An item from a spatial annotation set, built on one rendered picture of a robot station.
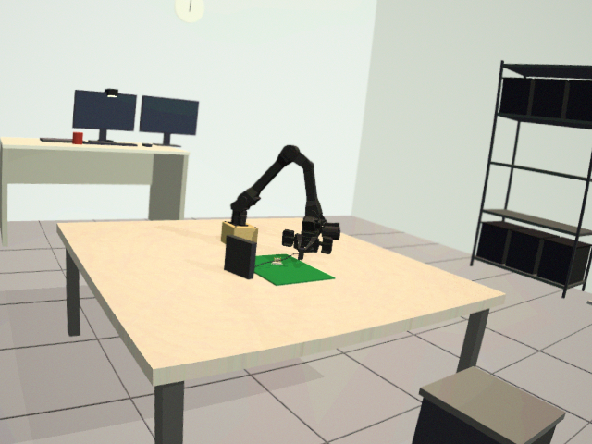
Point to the green circuit board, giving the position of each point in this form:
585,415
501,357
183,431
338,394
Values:
287,272

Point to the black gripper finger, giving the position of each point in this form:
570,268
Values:
312,246
297,241

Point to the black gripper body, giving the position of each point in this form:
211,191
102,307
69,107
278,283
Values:
288,239

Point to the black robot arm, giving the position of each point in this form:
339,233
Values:
313,220

